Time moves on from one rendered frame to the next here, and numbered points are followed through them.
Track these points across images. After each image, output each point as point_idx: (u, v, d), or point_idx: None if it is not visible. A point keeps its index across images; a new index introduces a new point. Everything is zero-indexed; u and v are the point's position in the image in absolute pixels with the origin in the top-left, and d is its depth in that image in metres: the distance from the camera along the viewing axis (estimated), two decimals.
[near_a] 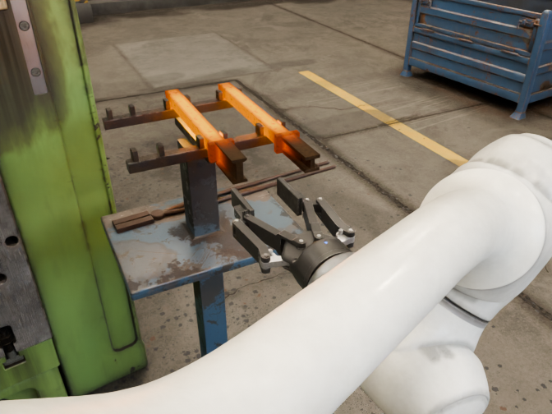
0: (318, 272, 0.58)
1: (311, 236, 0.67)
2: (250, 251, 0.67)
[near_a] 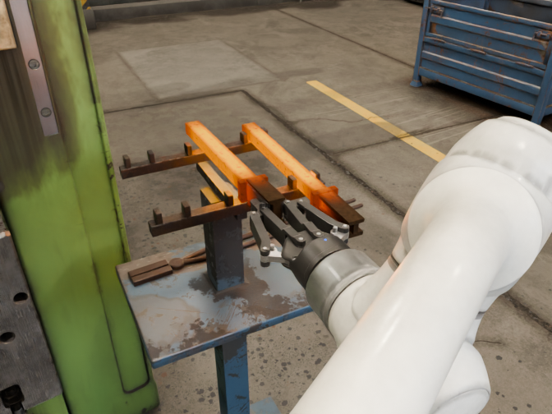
0: (317, 269, 0.58)
1: (311, 234, 0.67)
2: (258, 244, 0.68)
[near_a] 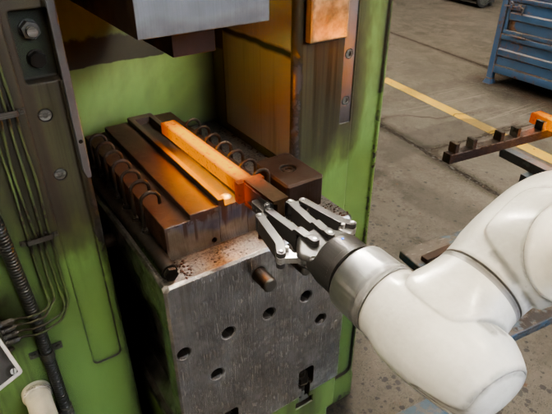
0: (342, 268, 0.59)
1: (322, 232, 0.68)
2: (269, 246, 0.68)
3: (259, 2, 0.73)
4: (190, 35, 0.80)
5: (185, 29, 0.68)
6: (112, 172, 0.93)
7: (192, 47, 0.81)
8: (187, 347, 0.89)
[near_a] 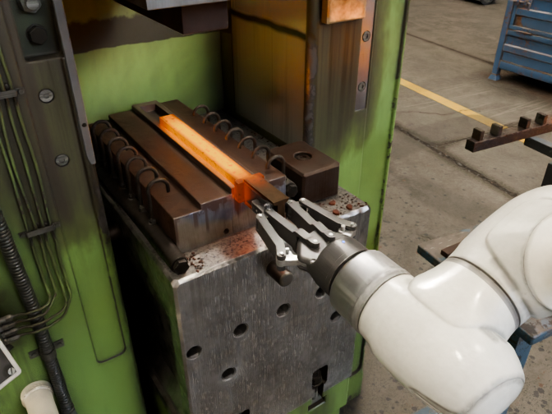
0: (342, 272, 0.59)
1: (322, 235, 0.68)
2: (269, 247, 0.68)
3: None
4: (202, 11, 0.74)
5: (198, 0, 0.63)
6: (117, 160, 0.87)
7: (204, 24, 0.75)
8: (197, 346, 0.84)
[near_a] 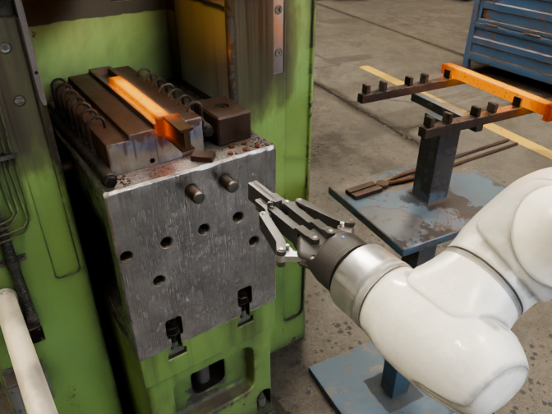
0: (342, 266, 0.59)
1: (322, 232, 0.68)
2: (271, 244, 0.69)
3: None
4: None
5: None
6: (68, 107, 1.09)
7: None
8: (130, 253, 1.05)
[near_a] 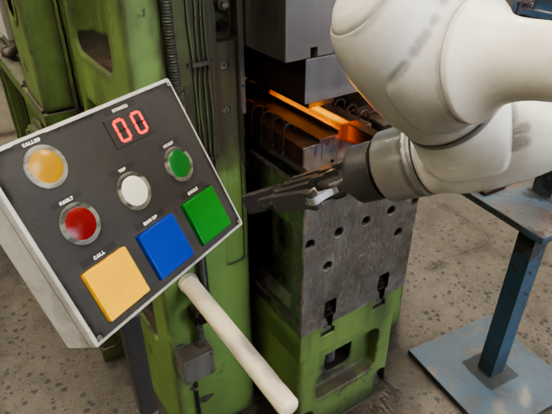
0: (372, 152, 0.60)
1: None
2: (297, 206, 0.68)
3: None
4: None
5: (329, 96, 1.10)
6: (251, 114, 1.25)
7: (319, 101, 1.23)
8: (310, 241, 1.21)
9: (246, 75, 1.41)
